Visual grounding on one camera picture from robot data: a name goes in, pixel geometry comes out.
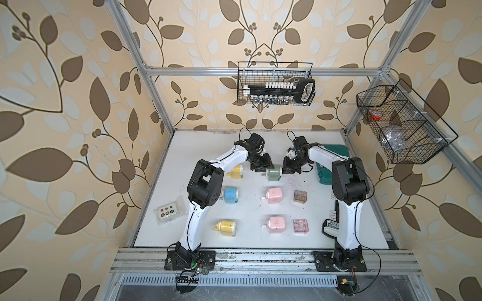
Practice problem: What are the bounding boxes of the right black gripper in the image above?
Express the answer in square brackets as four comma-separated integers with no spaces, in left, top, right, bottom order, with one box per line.
[280,156,308,174]

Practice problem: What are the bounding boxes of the green pencil sharpener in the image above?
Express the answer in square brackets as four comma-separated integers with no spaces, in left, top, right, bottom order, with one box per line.
[264,165,282,181]

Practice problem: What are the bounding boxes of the yellow sharpener top row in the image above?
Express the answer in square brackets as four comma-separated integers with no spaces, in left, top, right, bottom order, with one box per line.
[227,164,244,179]

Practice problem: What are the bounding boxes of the brown pink tray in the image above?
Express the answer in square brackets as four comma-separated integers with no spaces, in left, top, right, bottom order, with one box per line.
[293,190,308,204]

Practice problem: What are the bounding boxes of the pink sharpener row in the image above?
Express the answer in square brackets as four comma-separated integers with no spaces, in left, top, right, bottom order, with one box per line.
[261,187,283,204]
[262,216,286,234]

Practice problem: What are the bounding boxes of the blue pencil sharpener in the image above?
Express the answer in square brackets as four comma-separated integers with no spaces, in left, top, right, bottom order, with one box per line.
[220,187,239,204]

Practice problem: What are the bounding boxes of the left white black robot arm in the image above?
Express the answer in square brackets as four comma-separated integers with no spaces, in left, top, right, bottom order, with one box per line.
[174,133,274,267]

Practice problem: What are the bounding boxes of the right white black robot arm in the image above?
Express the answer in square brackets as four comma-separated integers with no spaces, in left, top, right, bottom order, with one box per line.
[282,136,370,270]

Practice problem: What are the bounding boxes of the pink sharpener bottom row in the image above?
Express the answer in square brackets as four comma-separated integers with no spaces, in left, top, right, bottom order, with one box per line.
[262,216,286,234]

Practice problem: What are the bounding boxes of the pink tray bottom row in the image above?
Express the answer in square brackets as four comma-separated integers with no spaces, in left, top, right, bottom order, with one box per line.
[293,219,309,234]

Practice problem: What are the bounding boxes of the green plastic tool case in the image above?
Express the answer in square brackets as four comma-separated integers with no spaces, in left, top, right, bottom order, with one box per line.
[309,145,359,185]

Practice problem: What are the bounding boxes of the clear plastic bag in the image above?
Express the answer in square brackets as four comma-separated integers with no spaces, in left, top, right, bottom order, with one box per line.
[381,125,407,152]

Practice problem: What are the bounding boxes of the white button control box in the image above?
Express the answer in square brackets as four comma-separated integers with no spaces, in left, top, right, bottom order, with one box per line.
[154,201,185,226]

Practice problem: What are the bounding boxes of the black socket rail on table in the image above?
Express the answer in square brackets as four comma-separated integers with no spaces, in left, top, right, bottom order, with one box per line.
[322,201,340,239]

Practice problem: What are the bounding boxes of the black socket holder rail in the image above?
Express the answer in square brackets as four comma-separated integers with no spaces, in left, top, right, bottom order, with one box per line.
[241,79,316,106]

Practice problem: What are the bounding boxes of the black wire basket back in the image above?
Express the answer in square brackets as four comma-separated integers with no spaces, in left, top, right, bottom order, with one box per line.
[237,61,316,106]

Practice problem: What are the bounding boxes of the black wire basket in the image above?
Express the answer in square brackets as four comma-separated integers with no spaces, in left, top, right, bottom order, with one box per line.
[356,79,459,164]
[237,61,316,106]

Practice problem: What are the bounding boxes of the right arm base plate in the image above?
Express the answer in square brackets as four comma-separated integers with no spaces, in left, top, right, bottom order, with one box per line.
[312,249,368,272]

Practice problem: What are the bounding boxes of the black wire basket right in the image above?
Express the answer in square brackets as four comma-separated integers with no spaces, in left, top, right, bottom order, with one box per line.
[356,79,459,164]

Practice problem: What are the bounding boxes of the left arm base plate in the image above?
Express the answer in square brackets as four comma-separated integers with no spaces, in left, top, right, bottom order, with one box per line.
[164,250,216,273]

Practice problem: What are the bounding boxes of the aluminium front rail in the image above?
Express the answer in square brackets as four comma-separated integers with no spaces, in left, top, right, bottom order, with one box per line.
[111,248,423,276]

